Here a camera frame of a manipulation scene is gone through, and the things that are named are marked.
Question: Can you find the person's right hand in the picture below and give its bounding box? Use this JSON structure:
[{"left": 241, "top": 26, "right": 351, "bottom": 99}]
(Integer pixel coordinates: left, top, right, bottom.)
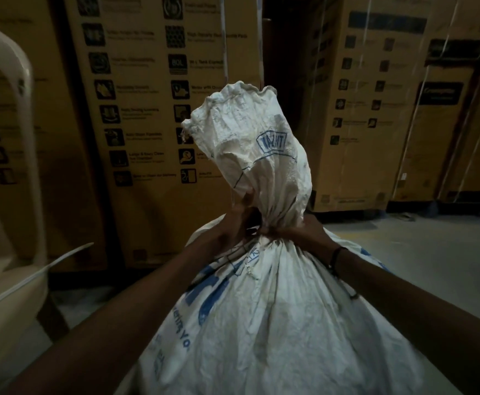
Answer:
[{"left": 260, "top": 213, "right": 341, "bottom": 266}]

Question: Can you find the person's left hand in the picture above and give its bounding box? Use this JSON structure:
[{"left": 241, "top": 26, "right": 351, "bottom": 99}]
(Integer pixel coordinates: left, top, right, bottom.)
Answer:
[{"left": 213, "top": 191, "right": 261, "bottom": 253}]

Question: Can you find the white woven sack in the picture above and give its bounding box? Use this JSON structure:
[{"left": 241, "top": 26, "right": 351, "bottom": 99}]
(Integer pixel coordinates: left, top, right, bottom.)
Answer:
[{"left": 116, "top": 81, "right": 426, "bottom": 395}]

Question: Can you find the person's right forearm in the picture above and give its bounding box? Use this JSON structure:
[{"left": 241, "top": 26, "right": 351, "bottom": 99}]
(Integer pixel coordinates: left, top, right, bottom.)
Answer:
[{"left": 334, "top": 249, "right": 480, "bottom": 395}]

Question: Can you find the person's left forearm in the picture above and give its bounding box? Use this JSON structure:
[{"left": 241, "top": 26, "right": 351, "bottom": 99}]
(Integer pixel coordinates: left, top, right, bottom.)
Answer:
[{"left": 1, "top": 238, "right": 240, "bottom": 395}]

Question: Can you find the black wrist band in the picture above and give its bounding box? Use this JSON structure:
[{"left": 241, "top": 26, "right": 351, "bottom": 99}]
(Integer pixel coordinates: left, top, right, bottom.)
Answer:
[{"left": 326, "top": 246, "right": 360, "bottom": 301}]

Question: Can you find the icon printed cardboard box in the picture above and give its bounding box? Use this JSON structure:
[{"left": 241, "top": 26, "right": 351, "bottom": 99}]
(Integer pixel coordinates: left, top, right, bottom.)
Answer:
[{"left": 63, "top": 0, "right": 265, "bottom": 268}]

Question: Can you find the cardboard box with small icons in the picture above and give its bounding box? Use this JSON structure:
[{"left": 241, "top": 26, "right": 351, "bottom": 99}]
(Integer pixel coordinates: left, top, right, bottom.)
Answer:
[{"left": 301, "top": 0, "right": 430, "bottom": 213}]

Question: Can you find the cardboard box with dark label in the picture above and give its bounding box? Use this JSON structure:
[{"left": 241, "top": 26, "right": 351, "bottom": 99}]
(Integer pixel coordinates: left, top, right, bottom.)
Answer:
[{"left": 392, "top": 0, "right": 480, "bottom": 202}]

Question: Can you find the beige plastic chair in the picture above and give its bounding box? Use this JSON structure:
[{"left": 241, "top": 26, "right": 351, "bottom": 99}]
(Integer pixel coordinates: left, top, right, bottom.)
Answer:
[{"left": 0, "top": 21, "right": 94, "bottom": 391}]

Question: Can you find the brown strapped cardboard box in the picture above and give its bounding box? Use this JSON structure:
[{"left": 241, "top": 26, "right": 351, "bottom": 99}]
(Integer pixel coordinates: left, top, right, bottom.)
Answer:
[{"left": 437, "top": 57, "right": 480, "bottom": 202}]

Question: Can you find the long white plastic strap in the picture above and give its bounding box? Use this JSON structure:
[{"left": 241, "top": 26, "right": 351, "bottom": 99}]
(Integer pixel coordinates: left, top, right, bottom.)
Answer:
[{"left": 0, "top": 242, "right": 94, "bottom": 314}]

